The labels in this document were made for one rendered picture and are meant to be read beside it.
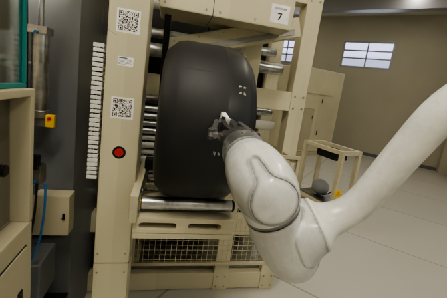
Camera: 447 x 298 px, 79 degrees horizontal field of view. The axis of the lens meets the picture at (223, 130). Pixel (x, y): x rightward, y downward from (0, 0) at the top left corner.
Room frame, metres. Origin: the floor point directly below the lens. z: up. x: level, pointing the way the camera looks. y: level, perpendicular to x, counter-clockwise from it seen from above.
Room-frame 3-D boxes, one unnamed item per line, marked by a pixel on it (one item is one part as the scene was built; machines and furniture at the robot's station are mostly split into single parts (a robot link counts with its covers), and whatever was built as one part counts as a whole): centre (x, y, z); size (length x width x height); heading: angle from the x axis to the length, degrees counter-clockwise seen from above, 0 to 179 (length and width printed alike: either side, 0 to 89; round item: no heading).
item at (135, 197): (1.03, 0.30, 0.90); 0.40 x 0.03 x 0.10; 12
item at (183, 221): (0.93, 0.10, 0.84); 0.36 x 0.09 x 0.06; 102
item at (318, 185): (3.30, -1.36, 0.40); 0.60 x 0.35 x 0.80; 30
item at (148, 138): (1.39, 0.42, 1.05); 0.20 x 0.15 x 0.30; 102
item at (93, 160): (0.95, 0.45, 1.19); 0.05 x 0.04 x 0.48; 12
